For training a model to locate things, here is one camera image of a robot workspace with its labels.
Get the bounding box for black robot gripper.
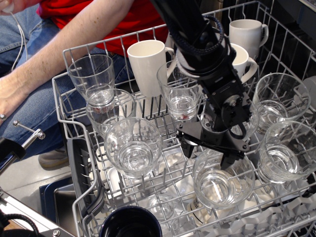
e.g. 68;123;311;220
176;122;249;170

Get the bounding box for round glass cup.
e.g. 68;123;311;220
252;73;311;134
199;101;259;142
104;117;163;179
257;121;316;184
193;149;256;209

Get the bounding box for person's bare forearm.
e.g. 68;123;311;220
0;0;133;117

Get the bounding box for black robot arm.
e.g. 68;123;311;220
153;0;251;169

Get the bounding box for glass cup under tumbler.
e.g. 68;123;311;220
86;88;136;138

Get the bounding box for tall glass tumbler centre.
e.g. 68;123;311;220
157;60;202;121

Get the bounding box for tall glass tumbler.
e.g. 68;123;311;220
157;60;202;121
68;54;115;107

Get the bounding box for small glass lower rack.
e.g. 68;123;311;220
147;195;175;221

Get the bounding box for white mug right front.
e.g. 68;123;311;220
231;43;258;84

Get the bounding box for dark blue mug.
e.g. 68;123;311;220
99;206;162;237

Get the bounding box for tall white mug left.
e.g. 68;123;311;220
127;39;174;97

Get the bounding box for white mug far back right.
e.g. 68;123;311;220
229;19;269;60

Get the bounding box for tall glass tumbler back left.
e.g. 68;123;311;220
68;54;115;107

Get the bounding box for red shirt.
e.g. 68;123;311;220
37;0;168;55

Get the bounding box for grey shoe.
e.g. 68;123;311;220
38;149;69;170

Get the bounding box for metal clamp with knobs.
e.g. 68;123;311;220
0;120;45;175

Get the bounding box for blue jeans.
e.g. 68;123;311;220
0;4;135;163

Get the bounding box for grey wire dishwasher rack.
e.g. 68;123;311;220
51;0;316;237

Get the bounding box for grey rack handle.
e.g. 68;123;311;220
67;138;104;218

